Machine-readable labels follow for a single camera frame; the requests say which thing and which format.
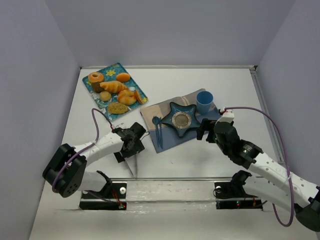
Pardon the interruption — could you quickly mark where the brown bread slice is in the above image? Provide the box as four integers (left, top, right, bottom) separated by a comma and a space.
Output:
134, 89, 144, 105

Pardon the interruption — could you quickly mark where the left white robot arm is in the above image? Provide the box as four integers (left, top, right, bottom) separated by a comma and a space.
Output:
42, 122, 146, 199

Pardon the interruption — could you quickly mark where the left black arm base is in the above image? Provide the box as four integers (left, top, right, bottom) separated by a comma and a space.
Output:
79, 181, 127, 211

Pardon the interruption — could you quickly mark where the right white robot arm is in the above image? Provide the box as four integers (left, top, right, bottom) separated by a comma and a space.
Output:
196, 117, 320, 232

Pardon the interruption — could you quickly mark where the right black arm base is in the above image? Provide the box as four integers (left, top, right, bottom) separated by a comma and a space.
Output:
212, 182, 265, 210

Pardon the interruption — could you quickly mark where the oval seeded bread slice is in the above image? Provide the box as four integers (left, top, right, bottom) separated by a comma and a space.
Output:
107, 102, 128, 115

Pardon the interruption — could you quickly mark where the twisted orange bread roll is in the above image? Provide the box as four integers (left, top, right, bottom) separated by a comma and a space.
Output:
117, 89, 137, 106

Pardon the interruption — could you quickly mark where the blue star-shaped plate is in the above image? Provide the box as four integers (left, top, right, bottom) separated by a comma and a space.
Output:
161, 102, 201, 138

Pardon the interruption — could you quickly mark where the blue plastic cup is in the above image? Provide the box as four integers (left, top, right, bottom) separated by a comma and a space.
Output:
196, 91, 214, 115

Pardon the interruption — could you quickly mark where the blue plastic fork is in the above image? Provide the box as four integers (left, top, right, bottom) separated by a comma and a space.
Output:
152, 116, 161, 147

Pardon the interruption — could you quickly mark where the small round beige bun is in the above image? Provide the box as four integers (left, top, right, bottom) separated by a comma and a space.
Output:
99, 91, 112, 102

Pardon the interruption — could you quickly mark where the long striped croissant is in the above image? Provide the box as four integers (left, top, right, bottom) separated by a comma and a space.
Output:
99, 80, 127, 94

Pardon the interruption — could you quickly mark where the round orange bun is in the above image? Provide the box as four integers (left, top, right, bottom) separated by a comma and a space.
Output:
116, 72, 131, 83

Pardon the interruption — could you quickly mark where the brown chocolate muffin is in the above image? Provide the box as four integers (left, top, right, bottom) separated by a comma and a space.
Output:
91, 82, 104, 93

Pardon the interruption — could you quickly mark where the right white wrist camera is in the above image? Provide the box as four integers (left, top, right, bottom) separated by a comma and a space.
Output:
217, 108, 235, 124

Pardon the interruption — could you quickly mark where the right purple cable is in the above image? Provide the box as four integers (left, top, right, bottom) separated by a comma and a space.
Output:
223, 106, 295, 228

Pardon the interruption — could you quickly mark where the orange ring donut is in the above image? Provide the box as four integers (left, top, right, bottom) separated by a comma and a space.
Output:
87, 72, 105, 83

